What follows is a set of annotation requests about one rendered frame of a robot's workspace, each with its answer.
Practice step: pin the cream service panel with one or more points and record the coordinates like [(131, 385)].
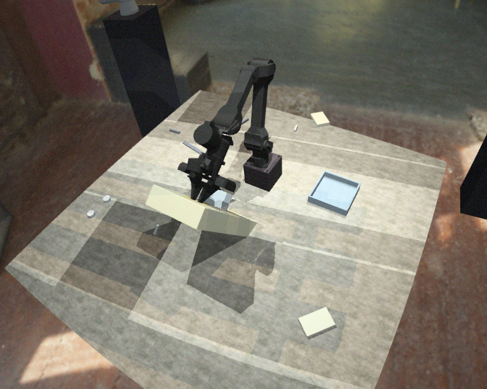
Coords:
[(197, 215)]

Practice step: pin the cream flat box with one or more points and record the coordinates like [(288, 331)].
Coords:
[(316, 322), (320, 119)]

